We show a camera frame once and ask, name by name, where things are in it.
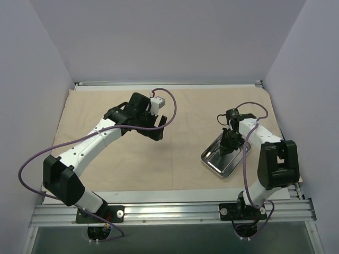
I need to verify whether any metal instrument tray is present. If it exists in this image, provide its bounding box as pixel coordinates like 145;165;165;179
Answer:
200;134;251;179

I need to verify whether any beige cloth wrap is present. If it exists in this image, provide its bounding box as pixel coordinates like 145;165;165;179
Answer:
41;86;303;193

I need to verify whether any back aluminium rail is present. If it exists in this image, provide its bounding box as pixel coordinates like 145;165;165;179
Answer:
75;81;110;86

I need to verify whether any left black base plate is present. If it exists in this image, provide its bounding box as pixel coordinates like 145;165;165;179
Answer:
75;204;125;224

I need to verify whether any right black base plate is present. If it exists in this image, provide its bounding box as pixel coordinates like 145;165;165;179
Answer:
219;203;267;221

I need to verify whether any front aluminium rail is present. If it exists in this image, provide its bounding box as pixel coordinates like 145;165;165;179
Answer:
30;200;316;227

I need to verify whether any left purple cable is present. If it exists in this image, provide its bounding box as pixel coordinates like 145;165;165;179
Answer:
17;87;177;242

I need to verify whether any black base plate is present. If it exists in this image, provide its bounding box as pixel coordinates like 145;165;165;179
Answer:
75;204;125;224
219;203;267;221

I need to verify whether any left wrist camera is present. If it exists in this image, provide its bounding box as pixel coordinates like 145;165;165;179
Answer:
149;90;165;111

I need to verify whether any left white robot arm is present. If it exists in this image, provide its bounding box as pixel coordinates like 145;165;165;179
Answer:
43;93;165;222

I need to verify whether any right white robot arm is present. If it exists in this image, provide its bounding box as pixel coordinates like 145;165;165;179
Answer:
219;108;300;219

